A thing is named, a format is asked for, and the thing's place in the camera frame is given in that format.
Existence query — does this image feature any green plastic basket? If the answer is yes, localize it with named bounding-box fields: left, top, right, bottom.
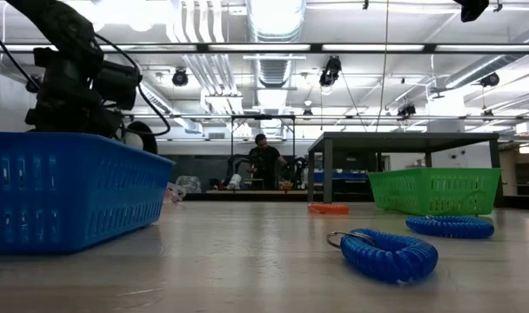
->
left=367, top=167, right=504, bottom=217

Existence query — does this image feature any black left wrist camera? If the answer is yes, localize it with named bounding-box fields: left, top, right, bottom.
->
left=92, top=59, right=143, bottom=111

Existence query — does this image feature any blue coil wrist keychain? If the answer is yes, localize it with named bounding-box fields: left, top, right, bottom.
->
left=405, top=215, right=496, bottom=240
left=325, top=228, right=439, bottom=284

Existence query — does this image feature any distant wooden workbench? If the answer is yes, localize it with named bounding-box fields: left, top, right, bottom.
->
left=205, top=189, right=311, bottom=196

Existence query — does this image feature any black left camera cable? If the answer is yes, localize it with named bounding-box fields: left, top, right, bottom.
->
left=92, top=33, right=172, bottom=137

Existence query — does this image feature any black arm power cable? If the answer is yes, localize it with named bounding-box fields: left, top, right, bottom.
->
left=0, top=19, right=42, bottom=90

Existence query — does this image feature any thin black frame crossbar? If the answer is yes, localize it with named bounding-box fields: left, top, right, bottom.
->
left=129, top=113, right=529, bottom=122

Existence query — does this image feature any blue plastic basket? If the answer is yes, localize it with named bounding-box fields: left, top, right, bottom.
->
left=0, top=131, right=176, bottom=256

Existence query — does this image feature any silver ventilation duct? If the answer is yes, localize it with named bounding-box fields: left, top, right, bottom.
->
left=245, top=0, right=307, bottom=90

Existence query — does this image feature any black ceiling spotlight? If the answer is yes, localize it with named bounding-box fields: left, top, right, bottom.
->
left=318, top=55, right=343, bottom=88
left=171, top=67, right=190, bottom=88
left=479, top=71, right=501, bottom=88
left=397, top=102, right=418, bottom=119

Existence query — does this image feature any distant black rig frame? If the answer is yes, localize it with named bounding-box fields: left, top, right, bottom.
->
left=230, top=113, right=297, bottom=175

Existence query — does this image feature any orange coil wrist keychain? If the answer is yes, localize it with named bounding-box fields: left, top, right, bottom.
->
left=307, top=202, right=351, bottom=216

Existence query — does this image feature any thin hanging cable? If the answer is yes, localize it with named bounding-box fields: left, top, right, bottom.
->
left=374, top=0, right=391, bottom=133

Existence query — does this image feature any person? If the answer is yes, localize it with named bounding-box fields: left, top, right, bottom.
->
left=248, top=133, right=288, bottom=190

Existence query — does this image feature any black overhead crossbar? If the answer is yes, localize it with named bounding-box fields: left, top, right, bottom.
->
left=0, top=42, right=529, bottom=55

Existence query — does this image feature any clear plastic bag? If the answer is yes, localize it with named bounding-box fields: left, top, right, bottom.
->
left=176, top=175, right=203, bottom=195

